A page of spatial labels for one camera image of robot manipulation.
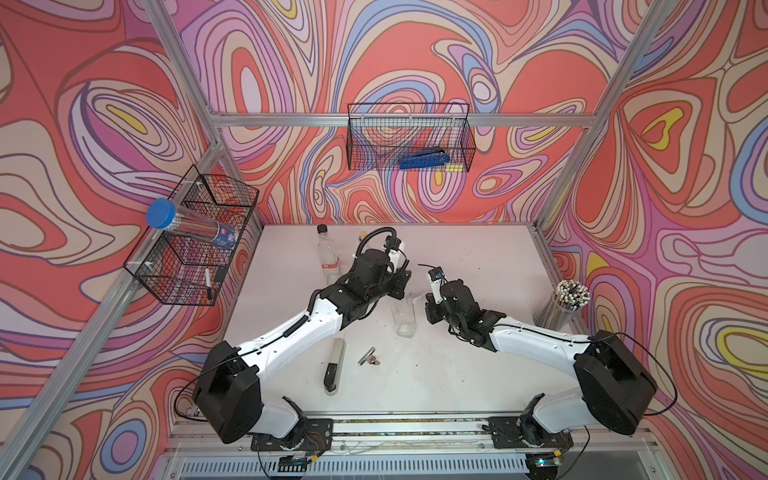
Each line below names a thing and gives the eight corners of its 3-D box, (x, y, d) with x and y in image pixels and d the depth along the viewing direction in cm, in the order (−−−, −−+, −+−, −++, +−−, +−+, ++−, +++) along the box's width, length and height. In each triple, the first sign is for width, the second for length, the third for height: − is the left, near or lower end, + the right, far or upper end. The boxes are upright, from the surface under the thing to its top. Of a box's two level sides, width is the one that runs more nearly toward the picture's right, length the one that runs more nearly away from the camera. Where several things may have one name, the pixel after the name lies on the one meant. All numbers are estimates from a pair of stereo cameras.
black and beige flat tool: (324, 394, 82) (321, 389, 78) (336, 343, 91) (334, 337, 87) (336, 396, 81) (333, 391, 78) (347, 345, 91) (345, 338, 87)
